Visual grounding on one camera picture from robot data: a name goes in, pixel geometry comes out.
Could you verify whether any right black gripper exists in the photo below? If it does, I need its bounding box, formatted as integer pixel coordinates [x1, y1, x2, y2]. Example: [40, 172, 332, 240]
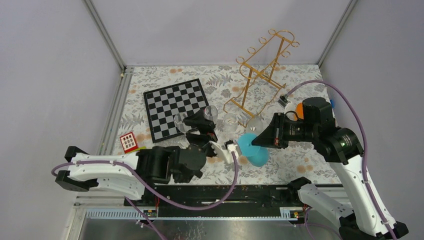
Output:
[251, 111, 318, 149]

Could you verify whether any clear champagne flute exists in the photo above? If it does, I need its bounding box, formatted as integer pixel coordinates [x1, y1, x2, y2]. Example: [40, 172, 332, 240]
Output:
[174, 112, 191, 149]

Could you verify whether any teal wine glass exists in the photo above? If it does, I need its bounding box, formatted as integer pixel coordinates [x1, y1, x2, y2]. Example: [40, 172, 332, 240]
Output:
[237, 133, 269, 167]

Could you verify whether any orange wine glass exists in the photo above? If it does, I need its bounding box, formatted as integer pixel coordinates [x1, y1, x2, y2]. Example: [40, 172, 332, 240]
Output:
[294, 102, 304, 121]

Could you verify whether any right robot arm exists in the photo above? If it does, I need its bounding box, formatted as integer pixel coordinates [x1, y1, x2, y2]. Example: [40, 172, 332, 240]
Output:
[252, 97, 409, 240]

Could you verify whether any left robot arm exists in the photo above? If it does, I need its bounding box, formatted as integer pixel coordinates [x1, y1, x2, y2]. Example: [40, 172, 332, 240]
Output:
[51, 110, 217, 206]

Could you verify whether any round clear wine glass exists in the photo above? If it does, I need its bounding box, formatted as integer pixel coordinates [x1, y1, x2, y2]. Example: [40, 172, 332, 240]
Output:
[245, 118, 264, 136]

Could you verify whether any tall clear flute glass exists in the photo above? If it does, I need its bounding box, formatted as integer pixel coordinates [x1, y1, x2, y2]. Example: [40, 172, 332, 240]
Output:
[203, 105, 218, 124]

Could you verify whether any short clear glass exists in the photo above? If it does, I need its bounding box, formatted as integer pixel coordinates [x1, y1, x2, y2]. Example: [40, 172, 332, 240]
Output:
[222, 112, 239, 143]

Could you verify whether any floral table mat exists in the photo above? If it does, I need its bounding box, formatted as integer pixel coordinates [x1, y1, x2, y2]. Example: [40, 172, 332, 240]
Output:
[105, 64, 343, 186]

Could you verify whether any black white chessboard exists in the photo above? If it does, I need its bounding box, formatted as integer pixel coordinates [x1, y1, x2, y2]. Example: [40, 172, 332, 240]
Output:
[143, 78, 209, 143]

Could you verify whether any colourful toy block house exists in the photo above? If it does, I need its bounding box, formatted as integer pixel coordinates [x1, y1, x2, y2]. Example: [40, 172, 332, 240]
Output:
[118, 132, 146, 154]

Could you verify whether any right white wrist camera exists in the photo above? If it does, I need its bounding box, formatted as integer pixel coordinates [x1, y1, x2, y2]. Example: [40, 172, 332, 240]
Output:
[278, 95, 291, 108]

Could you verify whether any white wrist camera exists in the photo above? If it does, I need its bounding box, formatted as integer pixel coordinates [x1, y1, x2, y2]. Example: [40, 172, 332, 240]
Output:
[278, 95, 291, 108]
[209, 139, 242, 164]

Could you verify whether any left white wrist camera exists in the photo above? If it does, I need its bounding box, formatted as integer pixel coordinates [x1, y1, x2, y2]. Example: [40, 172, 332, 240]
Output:
[209, 139, 242, 164]

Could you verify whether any gold wire glass rack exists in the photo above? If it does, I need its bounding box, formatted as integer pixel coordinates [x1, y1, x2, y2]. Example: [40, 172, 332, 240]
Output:
[223, 28, 300, 127]

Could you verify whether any blue object at wall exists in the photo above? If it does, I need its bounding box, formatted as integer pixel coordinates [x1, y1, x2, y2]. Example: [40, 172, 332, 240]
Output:
[329, 99, 335, 109]

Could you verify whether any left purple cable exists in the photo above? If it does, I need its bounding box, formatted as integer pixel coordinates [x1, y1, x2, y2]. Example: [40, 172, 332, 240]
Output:
[51, 150, 240, 240]

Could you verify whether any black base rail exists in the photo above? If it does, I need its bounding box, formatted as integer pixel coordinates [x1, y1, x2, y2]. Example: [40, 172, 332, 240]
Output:
[123, 183, 319, 220]

